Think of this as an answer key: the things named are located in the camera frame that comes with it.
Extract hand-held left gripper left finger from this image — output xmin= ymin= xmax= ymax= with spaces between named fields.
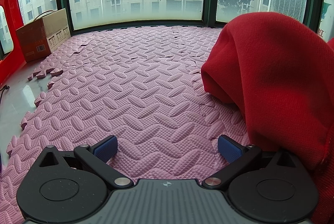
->
xmin=37 ymin=135 xmax=134 ymax=189

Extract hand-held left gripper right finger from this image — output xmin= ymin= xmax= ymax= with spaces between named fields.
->
xmin=202 ymin=135 xmax=302 ymax=189

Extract red fleece garment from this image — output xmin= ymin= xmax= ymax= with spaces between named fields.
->
xmin=201 ymin=12 xmax=334 ymax=224

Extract pink foam puzzle mat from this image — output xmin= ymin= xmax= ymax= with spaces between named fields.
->
xmin=0 ymin=25 xmax=264 ymax=224

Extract loose pink foam mat pieces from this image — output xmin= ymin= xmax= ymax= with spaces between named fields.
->
xmin=28 ymin=67 xmax=64 ymax=81

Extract brown cardboard box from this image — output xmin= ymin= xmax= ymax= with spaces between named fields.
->
xmin=16 ymin=8 xmax=71 ymax=62

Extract red plastic stool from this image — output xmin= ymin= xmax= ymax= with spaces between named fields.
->
xmin=0 ymin=0 xmax=31 ymax=86

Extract black cable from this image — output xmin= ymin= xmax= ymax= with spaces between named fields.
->
xmin=0 ymin=85 xmax=10 ymax=107

